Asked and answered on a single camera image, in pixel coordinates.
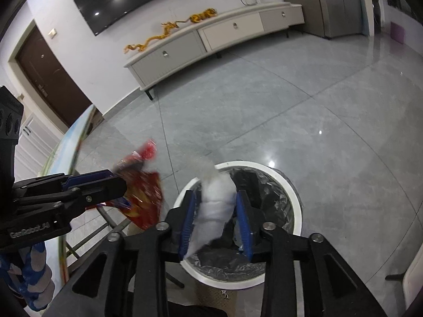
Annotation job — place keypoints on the white tissue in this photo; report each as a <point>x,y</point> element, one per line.
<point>214,211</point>

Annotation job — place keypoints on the white rimmed trash bin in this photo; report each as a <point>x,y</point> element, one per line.
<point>290,198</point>

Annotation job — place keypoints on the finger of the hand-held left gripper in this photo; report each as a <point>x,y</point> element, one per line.
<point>105,190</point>
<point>89,176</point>

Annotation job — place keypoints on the black wall television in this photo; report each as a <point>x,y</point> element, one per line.
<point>132,0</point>

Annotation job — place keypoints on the white television cabinet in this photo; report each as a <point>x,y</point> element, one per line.
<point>231,29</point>

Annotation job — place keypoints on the white panelled cabinet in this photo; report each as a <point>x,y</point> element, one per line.
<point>33,145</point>

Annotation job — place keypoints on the wall switch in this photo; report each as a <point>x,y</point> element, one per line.
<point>52,32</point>

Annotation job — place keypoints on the red snack wrapper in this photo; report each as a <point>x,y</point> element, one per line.
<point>145,198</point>

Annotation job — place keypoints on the purple bin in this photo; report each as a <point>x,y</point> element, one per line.
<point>397,32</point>

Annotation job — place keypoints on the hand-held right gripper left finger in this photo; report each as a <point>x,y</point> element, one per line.
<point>188,219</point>

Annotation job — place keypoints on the black bin liner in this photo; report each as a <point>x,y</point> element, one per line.
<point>274,198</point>

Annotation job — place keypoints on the grey refrigerator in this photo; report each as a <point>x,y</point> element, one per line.
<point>330,3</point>

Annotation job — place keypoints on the white chair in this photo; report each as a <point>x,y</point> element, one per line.
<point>414,280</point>

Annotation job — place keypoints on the person's left forearm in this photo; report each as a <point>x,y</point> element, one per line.
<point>36,270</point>

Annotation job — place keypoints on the brown entrance door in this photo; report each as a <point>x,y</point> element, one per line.
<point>49,72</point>

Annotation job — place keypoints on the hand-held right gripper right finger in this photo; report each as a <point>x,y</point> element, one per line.
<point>244,224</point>

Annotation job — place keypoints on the golden dragon ornament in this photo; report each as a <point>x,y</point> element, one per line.
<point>203,15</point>

